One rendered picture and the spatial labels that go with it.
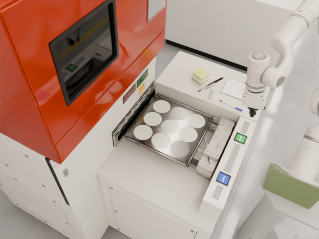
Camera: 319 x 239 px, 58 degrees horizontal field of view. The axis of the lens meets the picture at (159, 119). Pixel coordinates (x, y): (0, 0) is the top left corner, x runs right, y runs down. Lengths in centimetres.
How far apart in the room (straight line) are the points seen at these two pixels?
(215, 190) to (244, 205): 112
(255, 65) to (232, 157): 47
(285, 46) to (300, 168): 57
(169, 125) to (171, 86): 26
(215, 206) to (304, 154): 49
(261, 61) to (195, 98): 56
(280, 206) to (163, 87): 89
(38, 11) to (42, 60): 13
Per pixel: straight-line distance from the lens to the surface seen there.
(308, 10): 138
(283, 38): 131
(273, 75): 122
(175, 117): 162
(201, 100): 165
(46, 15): 78
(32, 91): 82
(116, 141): 153
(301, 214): 159
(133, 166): 152
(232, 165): 143
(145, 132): 155
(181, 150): 149
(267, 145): 283
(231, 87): 176
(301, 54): 403
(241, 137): 153
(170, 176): 150
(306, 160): 150
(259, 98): 135
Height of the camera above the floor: 213
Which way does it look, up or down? 50 degrees down
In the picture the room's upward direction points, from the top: 4 degrees clockwise
